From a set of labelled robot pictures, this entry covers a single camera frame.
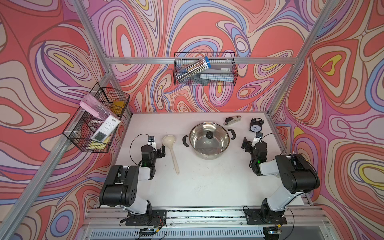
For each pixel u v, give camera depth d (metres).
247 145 0.86
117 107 0.78
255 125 1.04
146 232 0.72
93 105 0.69
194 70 0.78
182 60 0.88
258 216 0.73
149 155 0.71
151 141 0.80
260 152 0.73
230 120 1.11
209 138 0.88
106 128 0.69
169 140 1.01
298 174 0.48
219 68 0.88
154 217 0.73
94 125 0.70
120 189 0.44
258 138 0.81
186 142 0.89
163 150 0.86
